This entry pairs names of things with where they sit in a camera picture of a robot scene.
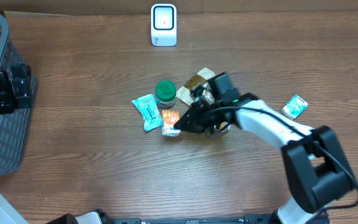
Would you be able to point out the grey plastic mesh basket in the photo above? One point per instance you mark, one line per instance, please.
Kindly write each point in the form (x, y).
(14, 127)

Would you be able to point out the green lid jar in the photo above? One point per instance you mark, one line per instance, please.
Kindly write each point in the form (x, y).
(166, 94)

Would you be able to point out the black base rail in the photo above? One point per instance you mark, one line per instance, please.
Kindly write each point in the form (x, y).
(197, 221)

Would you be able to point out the teal tissue pack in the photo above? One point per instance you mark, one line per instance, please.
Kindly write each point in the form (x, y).
(294, 107)

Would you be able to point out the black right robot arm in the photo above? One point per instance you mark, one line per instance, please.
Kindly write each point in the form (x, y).
(317, 170)

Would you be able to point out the orange tissue pack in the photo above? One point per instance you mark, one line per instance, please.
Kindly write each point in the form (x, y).
(170, 117)

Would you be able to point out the beige dried food pouch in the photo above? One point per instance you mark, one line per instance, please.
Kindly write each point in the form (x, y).
(184, 93)

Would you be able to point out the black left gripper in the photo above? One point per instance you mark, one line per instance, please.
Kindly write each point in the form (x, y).
(6, 84)

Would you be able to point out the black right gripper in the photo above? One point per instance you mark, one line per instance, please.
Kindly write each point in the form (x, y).
(194, 117)

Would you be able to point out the teal snack wrapper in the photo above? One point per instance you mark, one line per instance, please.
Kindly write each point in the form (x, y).
(148, 108)

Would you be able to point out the white barcode scanner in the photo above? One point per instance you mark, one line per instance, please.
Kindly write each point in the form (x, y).
(163, 25)

